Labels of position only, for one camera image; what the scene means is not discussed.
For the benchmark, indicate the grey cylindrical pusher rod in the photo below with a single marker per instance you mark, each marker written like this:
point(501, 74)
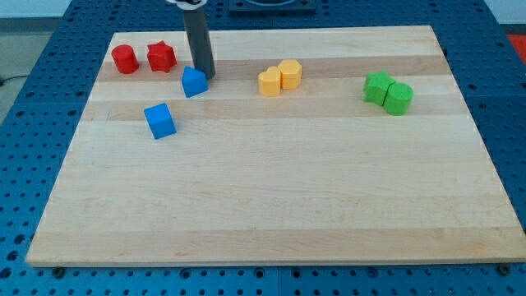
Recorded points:
point(198, 35)

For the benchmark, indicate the white rod mount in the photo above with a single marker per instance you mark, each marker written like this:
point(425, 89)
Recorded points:
point(187, 2)

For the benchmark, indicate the blue triangle block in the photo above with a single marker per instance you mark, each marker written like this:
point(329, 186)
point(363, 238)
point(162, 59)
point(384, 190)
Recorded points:
point(194, 82)

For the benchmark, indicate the blue cube block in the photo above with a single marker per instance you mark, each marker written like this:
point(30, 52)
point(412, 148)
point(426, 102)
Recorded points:
point(160, 121)

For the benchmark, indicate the red star block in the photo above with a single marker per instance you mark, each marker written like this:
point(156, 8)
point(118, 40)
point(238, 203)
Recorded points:
point(161, 57)

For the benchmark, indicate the yellow heart block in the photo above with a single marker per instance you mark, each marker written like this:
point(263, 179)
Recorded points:
point(269, 82)

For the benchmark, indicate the red cylinder block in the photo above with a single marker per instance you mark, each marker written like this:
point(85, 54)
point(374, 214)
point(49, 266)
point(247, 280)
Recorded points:
point(125, 59)

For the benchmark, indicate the yellow hexagon block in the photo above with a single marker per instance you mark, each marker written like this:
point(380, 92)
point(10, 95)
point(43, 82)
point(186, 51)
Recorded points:
point(291, 74)

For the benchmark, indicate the light wooden board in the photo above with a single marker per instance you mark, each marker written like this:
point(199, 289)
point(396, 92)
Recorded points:
point(313, 176)

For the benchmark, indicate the green star block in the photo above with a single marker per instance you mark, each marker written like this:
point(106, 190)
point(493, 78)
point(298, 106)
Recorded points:
point(376, 87)

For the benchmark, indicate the green cylinder block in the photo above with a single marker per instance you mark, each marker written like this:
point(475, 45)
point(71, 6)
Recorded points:
point(398, 99)

